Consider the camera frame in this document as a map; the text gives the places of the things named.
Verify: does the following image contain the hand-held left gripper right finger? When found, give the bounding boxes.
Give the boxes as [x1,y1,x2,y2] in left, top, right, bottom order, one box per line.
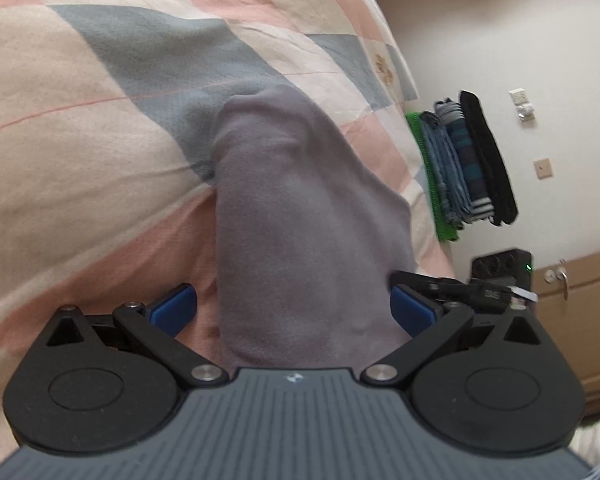
[361,282,546,389]

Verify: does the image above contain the pink grey checked blanket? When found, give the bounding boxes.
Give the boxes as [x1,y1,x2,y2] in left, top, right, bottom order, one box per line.
[0,0,457,463]

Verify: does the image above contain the folded black clothes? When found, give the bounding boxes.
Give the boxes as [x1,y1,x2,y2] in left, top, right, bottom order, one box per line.
[458,90,520,227]

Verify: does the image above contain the wooden door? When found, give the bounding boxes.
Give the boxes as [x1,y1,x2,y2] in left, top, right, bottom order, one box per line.
[527,244,600,417]

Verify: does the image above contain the folded striped blue clothes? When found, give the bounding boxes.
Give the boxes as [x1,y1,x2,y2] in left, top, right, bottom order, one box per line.
[433,98,496,224]

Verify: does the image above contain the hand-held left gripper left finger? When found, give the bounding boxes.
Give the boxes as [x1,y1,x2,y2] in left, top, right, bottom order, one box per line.
[45,282,230,389]

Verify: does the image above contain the white wall socket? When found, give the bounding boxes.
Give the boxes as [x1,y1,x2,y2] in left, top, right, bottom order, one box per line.
[508,88,537,121]

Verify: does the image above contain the grey purple garment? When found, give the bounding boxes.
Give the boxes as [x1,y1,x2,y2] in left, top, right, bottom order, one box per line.
[210,83,434,369]

